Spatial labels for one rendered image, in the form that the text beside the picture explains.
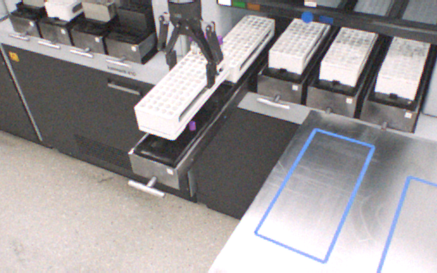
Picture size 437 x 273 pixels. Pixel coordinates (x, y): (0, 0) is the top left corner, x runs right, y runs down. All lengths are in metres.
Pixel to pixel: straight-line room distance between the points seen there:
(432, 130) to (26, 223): 1.66
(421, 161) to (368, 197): 0.17
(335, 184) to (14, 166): 1.80
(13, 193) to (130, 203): 0.58
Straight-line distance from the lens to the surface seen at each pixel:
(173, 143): 1.08
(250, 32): 1.38
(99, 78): 1.70
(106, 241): 1.95
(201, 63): 1.15
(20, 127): 2.38
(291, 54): 1.28
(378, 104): 1.23
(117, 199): 2.08
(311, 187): 0.95
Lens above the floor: 1.53
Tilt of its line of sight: 42 degrees down
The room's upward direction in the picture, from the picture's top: 4 degrees counter-clockwise
